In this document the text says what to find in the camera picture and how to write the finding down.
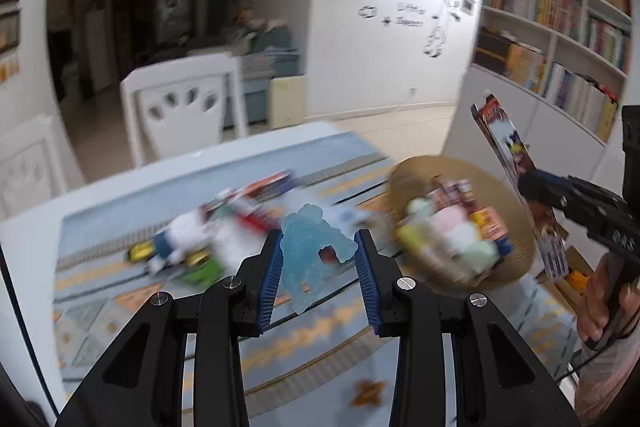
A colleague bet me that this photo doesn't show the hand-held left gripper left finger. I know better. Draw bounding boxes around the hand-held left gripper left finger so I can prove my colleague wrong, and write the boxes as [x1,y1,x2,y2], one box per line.
[55,229,286,427]

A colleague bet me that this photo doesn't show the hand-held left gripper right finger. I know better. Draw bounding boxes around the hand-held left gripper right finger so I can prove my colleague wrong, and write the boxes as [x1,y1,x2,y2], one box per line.
[354,229,583,427]

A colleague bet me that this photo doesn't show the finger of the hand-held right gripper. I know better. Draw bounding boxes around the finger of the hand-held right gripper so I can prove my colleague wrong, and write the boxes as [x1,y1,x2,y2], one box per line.
[517,169,570,210]

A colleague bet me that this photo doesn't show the translucent blue figure toy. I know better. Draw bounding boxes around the translucent blue figure toy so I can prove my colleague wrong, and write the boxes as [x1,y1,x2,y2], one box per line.
[279,203,360,314]

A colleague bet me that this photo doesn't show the colourful toy package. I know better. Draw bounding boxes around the colourful toy package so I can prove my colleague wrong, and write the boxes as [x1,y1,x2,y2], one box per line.
[472,91,571,280]

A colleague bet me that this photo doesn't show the golden woven basket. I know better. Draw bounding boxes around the golden woven basket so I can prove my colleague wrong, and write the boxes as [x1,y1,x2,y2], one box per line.
[387,155,538,293]

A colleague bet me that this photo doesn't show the person's right forearm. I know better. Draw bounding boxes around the person's right forearm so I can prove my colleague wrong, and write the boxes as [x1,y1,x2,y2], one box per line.
[572,337,640,427]

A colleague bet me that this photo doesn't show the person's right hand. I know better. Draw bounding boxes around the person's right hand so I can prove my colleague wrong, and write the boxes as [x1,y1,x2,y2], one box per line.
[575,252,640,343]

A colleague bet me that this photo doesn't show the orange small box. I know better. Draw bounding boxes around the orange small box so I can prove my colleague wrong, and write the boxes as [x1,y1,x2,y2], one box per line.
[472,207,511,240]

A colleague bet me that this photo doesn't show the green toy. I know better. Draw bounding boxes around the green toy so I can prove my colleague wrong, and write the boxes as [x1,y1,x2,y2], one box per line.
[182,257,223,285]

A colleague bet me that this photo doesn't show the white bookshelf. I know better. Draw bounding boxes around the white bookshelf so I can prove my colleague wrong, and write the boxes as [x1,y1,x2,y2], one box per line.
[467,0,638,150]

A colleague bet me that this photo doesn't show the dark red box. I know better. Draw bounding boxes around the dark red box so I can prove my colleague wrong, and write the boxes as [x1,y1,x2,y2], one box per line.
[430,179,476,208]

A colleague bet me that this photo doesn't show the red printed box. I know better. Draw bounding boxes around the red printed box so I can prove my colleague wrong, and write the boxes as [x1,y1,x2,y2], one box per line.
[245,172,296,200]

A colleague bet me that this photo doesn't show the white blue plush toy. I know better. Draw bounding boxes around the white blue plush toy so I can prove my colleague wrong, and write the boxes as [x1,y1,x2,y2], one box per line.
[147,209,221,273]

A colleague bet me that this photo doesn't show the blue patterned table mat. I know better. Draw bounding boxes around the blue patterned table mat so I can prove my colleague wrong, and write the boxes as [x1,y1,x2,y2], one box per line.
[52,132,576,410]

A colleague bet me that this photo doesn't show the yellow toy car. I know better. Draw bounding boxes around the yellow toy car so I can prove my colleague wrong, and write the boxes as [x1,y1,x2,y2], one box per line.
[127,242,156,264]

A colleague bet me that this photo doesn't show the pale yellow standing panel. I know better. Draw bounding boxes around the pale yellow standing panel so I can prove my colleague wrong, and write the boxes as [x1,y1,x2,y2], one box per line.
[270,77,307,130]

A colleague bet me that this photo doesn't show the rows of books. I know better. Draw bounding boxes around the rows of books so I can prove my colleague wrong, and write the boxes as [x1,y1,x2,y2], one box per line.
[472,0,636,142]

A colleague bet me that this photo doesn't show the white chair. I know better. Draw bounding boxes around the white chair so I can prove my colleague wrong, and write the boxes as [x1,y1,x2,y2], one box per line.
[120,54,251,168]
[0,114,86,218]

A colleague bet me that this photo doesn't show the plush toys on sofa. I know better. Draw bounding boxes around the plush toys on sofa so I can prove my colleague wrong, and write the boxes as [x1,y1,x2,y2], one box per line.
[235,9,286,34]

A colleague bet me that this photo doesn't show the dark framed glass door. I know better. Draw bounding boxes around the dark framed glass door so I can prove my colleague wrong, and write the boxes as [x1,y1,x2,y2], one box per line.
[112,0,197,62]

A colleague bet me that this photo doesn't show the yellow hanging tassels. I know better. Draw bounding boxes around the yellow hanging tassels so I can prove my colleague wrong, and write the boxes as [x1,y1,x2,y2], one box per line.
[0,54,21,82]

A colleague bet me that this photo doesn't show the black lettering wall sticker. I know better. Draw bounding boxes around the black lettering wall sticker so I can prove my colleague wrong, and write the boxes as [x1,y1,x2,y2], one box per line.
[395,2,426,28]

